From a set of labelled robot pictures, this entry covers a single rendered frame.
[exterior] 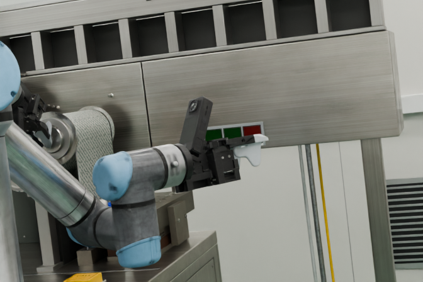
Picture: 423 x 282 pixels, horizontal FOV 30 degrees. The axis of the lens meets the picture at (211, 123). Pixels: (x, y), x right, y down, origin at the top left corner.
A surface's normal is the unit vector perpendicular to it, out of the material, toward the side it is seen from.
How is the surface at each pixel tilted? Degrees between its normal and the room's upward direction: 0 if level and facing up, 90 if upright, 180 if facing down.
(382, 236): 90
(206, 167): 82
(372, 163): 90
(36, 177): 106
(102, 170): 90
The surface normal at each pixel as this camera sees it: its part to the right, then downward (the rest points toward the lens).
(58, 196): 0.38, 0.29
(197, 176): 0.62, -0.17
